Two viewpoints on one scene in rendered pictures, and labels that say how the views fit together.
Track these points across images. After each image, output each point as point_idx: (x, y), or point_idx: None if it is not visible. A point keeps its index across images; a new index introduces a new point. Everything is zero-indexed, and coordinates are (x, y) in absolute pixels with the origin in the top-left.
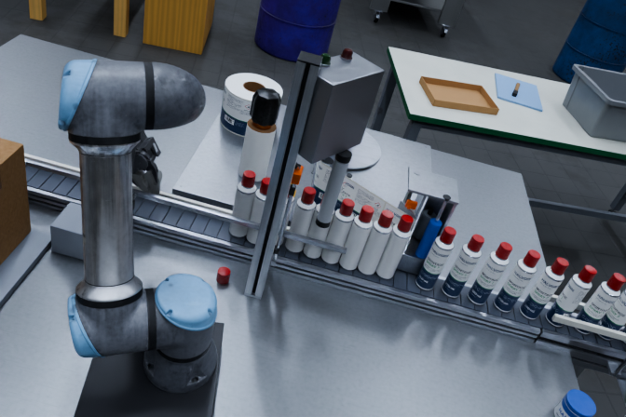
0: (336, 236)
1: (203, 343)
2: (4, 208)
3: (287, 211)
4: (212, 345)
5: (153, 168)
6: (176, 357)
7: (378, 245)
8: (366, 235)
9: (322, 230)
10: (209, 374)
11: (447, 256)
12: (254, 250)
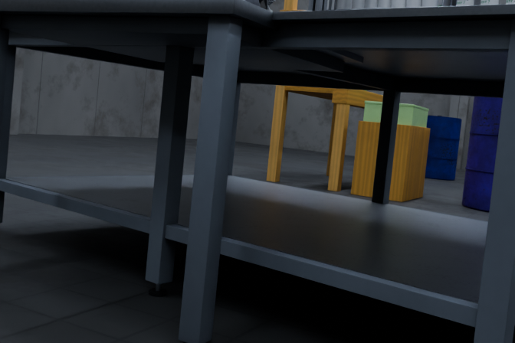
0: (381, 2)
1: None
2: None
3: None
4: None
5: None
6: None
7: None
8: None
9: (371, 1)
10: (247, 1)
11: None
12: None
